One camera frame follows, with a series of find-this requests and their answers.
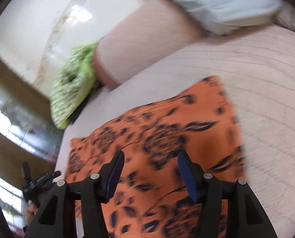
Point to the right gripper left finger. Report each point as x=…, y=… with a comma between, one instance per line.
x=56, y=215

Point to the orange floral garment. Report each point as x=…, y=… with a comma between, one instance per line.
x=151, y=199

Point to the green patterned pillow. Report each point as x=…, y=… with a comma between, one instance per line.
x=72, y=85

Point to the quilted pink mattress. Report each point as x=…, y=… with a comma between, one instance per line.
x=256, y=68

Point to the pink bolster cushion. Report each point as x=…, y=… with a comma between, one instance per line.
x=152, y=32

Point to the light blue pillow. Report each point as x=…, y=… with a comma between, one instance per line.
x=222, y=17

